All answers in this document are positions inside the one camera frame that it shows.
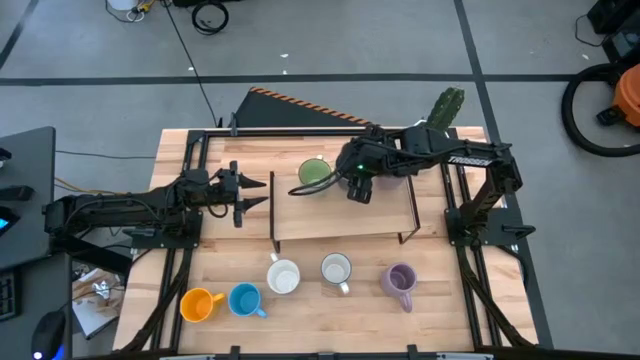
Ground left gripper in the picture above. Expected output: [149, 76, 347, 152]
[218, 159, 270, 230]

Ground green ribbed mug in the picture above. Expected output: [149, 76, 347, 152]
[297, 155, 334, 187]

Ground teal mug white handle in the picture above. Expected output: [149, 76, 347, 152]
[266, 252, 302, 296]

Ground plain blue mug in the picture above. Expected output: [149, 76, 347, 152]
[227, 282, 269, 320]

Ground blue white patterned mug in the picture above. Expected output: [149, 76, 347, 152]
[320, 252, 353, 295]

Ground orange yellow mug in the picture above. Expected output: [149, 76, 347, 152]
[178, 287, 226, 324]

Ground lilac bubble mug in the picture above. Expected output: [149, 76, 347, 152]
[379, 262, 419, 314]

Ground wooden shelf black metal legs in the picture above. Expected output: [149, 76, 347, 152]
[268, 167, 422, 254]

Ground black panel orange striped edge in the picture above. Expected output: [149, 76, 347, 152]
[233, 85, 374, 129]

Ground green cactus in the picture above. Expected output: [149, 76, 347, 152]
[425, 87, 466, 132]

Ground crumpled silver foil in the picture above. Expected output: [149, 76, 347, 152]
[89, 279, 114, 301]

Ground white paper pile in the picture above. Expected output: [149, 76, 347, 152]
[71, 267, 126, 341]

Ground black desk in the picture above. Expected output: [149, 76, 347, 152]
[0, 125, 57, 271]
[0, 252, 75, 360]

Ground black remote controller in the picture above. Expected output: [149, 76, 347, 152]
[0, 184, 35, 202]

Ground phone with lit screen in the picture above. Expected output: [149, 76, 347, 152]
[0, 206, 21, 237]

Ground black computer mouse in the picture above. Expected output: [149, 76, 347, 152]
[30, 309, 68, 360]

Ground black keyboard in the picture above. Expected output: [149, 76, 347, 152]
[0, 268, 22, 322]

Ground black equipment case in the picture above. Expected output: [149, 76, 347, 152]
[587, 0, 640, 64]

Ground black metal table frame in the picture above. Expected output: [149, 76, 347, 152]
[119, 127, 541, 360]

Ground thin grey cable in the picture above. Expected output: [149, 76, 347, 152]
[54, 148, 157, 161]

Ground long black floor cable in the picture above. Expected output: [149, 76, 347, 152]
[162, 0, 224, 129]

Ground coiled black cable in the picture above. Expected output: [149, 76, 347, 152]
[191, 0, 230, 36]

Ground yellow cable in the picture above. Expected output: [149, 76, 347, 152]
[127, 0, 156, 21]
[53, 175, 119, 197]

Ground orange shop vacuum with hose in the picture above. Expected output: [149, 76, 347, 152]
[559, 62, 640, 159]

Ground thin black cable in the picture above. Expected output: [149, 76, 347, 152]
[573, 12, 601, 49]

